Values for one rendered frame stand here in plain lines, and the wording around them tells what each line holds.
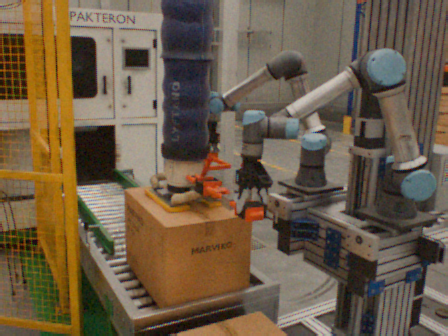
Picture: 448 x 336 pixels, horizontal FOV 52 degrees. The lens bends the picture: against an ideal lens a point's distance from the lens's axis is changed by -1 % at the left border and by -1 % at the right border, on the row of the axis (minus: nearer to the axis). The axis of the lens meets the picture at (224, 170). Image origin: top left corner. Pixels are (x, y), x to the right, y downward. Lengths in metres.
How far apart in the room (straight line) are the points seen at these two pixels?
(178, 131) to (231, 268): 0.64
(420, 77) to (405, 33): 0.19
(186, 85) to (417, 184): 1.01
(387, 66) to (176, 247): 1.04
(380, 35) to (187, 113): 0.88
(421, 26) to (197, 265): 1.33
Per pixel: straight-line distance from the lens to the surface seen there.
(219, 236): 1.99
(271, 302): 2.23
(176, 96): 2.04
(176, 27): 2.02
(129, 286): 2.33
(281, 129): 1.60
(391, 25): 2.10
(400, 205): 1.87
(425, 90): 2.15
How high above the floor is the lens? 1.61
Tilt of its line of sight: 14 degrees down
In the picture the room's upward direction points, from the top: 2 degrees clockwise
